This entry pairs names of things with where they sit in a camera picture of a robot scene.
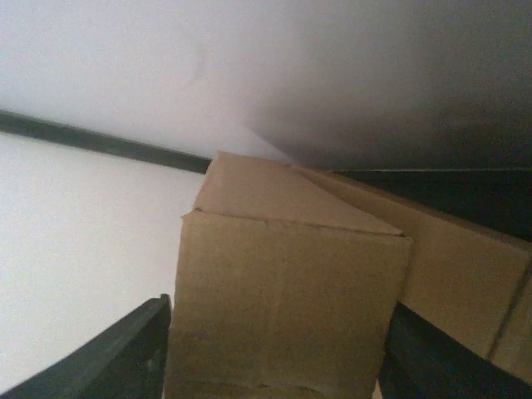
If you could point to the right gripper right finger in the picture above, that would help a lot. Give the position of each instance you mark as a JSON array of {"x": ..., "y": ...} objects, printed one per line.
[{"x": 421, "y": 361}]

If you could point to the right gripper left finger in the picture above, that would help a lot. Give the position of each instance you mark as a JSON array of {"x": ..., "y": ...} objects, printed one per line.
[{"x": 125, "y": 361}]

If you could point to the cardboard box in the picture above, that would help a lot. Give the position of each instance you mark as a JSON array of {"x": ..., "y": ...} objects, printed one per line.
[
  {"x": 282, "y": 290},
  {"x": 471, "y": 282}
]

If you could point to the right black frame post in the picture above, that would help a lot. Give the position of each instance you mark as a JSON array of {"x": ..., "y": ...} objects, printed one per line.
[{"x": 83, "y": 139}]

